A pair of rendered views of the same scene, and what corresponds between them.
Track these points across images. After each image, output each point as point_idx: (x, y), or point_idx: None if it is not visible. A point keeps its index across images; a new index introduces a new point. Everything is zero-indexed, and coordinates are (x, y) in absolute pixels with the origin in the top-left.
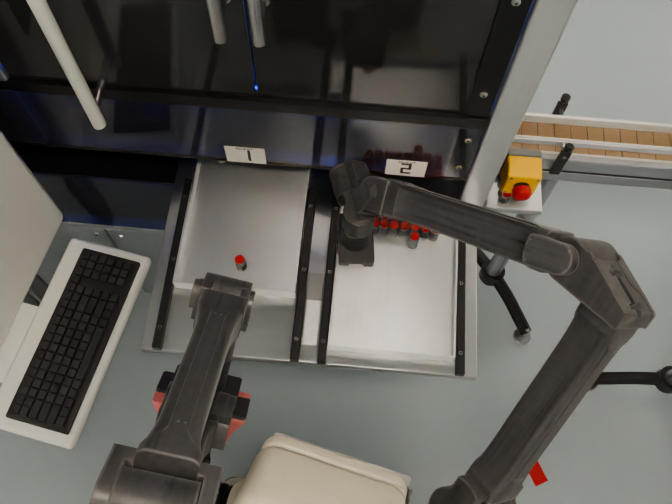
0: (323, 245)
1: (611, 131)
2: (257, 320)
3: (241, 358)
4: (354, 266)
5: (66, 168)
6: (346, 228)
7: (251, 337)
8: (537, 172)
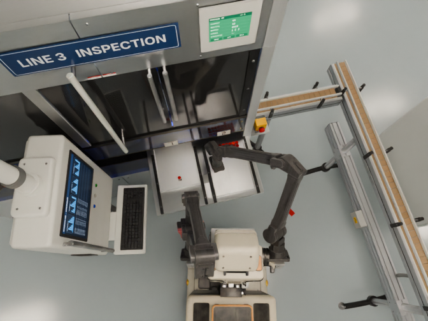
0: (203, 164)
1: (284, 99)
2: None
3: None
4: None
5: (108, 163)
6: (214, 162)
7: None
8: (265, 122)
